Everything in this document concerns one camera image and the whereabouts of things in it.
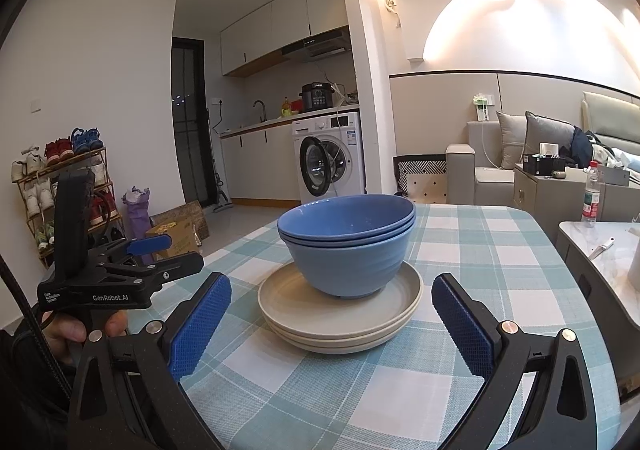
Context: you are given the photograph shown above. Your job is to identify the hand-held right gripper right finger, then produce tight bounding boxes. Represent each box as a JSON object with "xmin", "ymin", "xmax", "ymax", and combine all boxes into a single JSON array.
[{"xmin": 431, "ymin": 272, "xmax": 598, "ymax": 450}]

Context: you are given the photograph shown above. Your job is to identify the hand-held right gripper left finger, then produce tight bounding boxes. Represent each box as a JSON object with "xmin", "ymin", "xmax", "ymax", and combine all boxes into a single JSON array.
[{"xmin": 66, "ymin": 271, "xmax": 233, "ymax": 450}]

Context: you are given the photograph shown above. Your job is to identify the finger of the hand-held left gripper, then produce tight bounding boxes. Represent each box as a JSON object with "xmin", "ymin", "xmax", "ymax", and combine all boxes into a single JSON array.
[
  {"xmin": 90, "ymin": 234, "xmax": 173, "ymax": 264},
  {"xmin": 100, "ymin": 251, "xmax": 205, "ymax": 291}
]

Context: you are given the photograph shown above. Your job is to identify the beige plate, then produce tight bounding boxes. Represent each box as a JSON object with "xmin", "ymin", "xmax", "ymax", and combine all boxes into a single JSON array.
[
  {"xmin": 257, "ymin": 260, "xmax": 425, "ymax": 332},
  {"xmin": 261, "ymin": 302, "xmax": 423, "ymax": 344},
  {"xmin": 272, "ymin": 325, "xmax": 416, "ymax": 355}
]

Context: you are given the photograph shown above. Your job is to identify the person's left forearm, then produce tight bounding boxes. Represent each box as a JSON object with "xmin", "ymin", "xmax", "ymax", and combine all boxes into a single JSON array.
[{"xmin": 0, "ymin": 325, "xmax": 73, "ymax": 436}]

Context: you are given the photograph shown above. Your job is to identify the person's left hand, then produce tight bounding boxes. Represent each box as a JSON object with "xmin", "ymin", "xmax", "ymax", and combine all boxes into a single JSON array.
[{"xmin": 40, "ymin": 310, "xmax": 128, "ymax": 367}]

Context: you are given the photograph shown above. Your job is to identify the purple bag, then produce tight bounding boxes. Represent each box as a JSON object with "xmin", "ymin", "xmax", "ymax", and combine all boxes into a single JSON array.
[{"xmin": 121, "ymin": 186, "xmax": 153, "ymax": 261}]

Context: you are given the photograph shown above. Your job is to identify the cardboard box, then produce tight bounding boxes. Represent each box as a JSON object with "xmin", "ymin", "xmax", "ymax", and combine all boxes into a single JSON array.
[{"xmin": 145, "ymin": 200, "xmax": 211, "ymax": 261}]

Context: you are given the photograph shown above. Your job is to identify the metal shoe rack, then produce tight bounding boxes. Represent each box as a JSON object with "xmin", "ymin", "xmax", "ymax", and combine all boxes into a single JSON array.
[{"xmin": 12, "ymin": 145, "xmax": 123, "ymax": 268}]

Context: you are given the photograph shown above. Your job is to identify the group of shoes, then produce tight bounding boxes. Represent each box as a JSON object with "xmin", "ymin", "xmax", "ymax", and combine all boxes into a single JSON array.
[{"xmin": 11, "ymin": 127, "xmax": 121, "ymax": 251}]

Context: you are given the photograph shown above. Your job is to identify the dark glass door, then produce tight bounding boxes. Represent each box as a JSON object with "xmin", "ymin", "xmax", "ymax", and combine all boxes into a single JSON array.
[{"xmin": 171, "ymin": 36, "xmax": 211, "ymax": 205}]

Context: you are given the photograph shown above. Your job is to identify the white base cabinets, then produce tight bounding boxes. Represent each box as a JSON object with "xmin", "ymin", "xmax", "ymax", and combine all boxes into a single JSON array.
[{"xmin": 220, "ymin": 122, "xmax": 301, "ymax": 203}]

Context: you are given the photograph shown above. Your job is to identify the checked tablecloth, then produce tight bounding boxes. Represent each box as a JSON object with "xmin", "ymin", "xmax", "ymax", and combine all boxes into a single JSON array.
[{"xmin": 177, "ymin": 202, "xmax": 626, "ymax": 450}]

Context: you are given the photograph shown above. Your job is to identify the white side table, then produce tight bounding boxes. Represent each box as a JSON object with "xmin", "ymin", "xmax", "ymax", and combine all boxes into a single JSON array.
[{"xmin": 557, "ymin": 221, "xmax": 640, "ymax": 406}]

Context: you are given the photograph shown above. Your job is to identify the patterned floor mat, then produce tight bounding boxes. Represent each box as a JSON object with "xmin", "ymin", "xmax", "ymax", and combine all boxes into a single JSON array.
[{"xmin": 392, "ymin": 155, "xmax": 448, "ymax": 205}]

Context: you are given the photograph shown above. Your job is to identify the small white stick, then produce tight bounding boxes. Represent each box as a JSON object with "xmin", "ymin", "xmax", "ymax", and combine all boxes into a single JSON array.
[{"xmin": 587, "ymin": 238, "xmax": 615, "ymax": 261}]

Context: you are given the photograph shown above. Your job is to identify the grey sofa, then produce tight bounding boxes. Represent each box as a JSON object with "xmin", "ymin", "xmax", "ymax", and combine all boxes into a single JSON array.
[{"xmin": 445, "ymin": 120, "xmax": 526, "ymax": 206}]

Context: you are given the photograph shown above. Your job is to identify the grey nightstand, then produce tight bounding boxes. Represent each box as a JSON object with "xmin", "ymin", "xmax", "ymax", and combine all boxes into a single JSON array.
[{"xmin": 512, "ymin": 165, "xmax": 640, "ymax": 226}]

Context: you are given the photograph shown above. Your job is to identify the plastic water bottle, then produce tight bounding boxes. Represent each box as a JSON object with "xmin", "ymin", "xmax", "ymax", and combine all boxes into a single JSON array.
[{"xmin": 580, "ymin": 161, "xmax": 601, "ymax": 223}]

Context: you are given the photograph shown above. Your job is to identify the black storage box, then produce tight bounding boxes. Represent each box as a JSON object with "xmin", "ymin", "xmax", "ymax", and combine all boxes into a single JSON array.
[{"xmin": 522, "ymin": 152, "xmax": 568, "ymax": 177}]

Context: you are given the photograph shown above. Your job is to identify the white electric kettle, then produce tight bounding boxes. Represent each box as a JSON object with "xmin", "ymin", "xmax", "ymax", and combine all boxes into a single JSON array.
[{"xmin": 626, "ymin": 225, "xmax": 640, "ymax": 283}]

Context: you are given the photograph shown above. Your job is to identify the grey cushion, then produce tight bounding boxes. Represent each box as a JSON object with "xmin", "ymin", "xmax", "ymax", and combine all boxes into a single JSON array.
[
  {"xmin": 522, "ymin": 111, "xmax": 576, "ymax": 166},
  {"xmin": 496, "ymin": 111, "xmax": 531, "ymax": 171}
]

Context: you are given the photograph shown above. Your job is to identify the white washing machine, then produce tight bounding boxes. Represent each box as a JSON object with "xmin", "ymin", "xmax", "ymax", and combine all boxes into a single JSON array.
[{"xmin": 292, "ymin": 111, "xmax": 366, "ymax": 206}]

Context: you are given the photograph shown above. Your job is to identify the grey flat box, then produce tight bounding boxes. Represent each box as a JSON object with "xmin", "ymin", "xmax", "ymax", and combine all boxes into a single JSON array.
[{"xmin": 597, "ymin": 165, "xmax": 633, "ymax": 187}]

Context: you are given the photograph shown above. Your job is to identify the black pressure cooker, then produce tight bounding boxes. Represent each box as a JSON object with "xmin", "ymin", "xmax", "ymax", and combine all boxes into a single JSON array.
[{"xmin": 300, "ymin": 82, "xmax": 335, "ymax": 113}]

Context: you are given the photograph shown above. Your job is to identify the navy cloth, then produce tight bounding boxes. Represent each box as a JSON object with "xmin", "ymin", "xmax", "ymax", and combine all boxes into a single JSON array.
[{"xmin": 570, "ymin": 126, "xmax": 598, "ymax": 166}]

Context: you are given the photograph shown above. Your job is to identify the range hood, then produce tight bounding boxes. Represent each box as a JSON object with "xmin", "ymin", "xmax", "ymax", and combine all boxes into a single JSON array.
[{"xmin": 280, "ymin": 28, "xmax": 351, "ymax": 62}]

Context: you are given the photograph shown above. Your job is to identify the padded bed headboard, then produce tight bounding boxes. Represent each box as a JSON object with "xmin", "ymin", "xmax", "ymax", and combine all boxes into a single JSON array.
[{"xmin": 582, "ymin": 91, "xmax": 640, "ymax": 156}]

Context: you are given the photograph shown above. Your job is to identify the white wall device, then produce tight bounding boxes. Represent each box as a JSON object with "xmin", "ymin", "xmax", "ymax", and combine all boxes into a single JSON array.
[{"xmin": 472, "ymin": 92, "xmax": 496, "ymax": 122}]

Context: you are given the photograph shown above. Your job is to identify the white wall cabinets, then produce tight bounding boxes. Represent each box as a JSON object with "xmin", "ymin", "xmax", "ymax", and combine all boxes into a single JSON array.
[{"xmin": 220, "ymin": 0, "xmax": 350, "ymax": 77}]

